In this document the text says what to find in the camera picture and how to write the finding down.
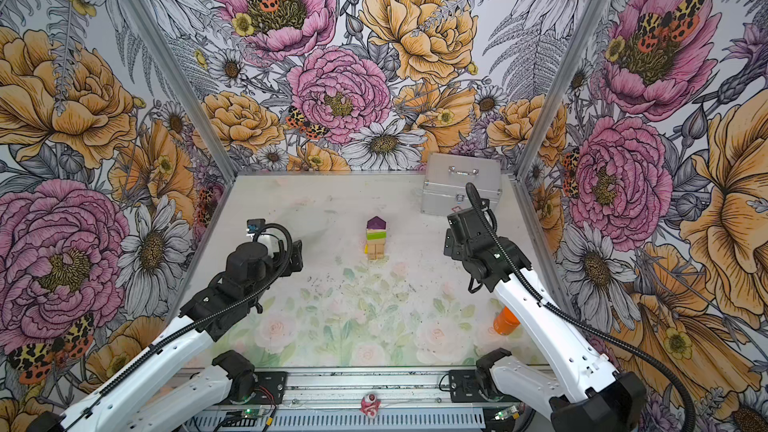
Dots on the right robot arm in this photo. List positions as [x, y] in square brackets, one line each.
[584, 391]

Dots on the silver metal case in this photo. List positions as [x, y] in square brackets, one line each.
[446, 176]

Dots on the small red pink toy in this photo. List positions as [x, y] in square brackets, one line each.
[370, 405]

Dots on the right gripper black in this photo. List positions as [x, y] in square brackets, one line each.
[451, 247]

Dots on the green wood block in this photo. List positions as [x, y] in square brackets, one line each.
[376, 234]

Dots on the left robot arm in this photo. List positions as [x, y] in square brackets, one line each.
[112, 405]

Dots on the purple wood block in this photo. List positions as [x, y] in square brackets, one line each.
[376, 223]

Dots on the orange bottle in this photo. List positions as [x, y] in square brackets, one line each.
[505, 323]

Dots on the aluminium mounting rail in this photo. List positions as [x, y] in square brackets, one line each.
[429, 398]

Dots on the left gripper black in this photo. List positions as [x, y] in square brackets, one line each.
[296, 263]

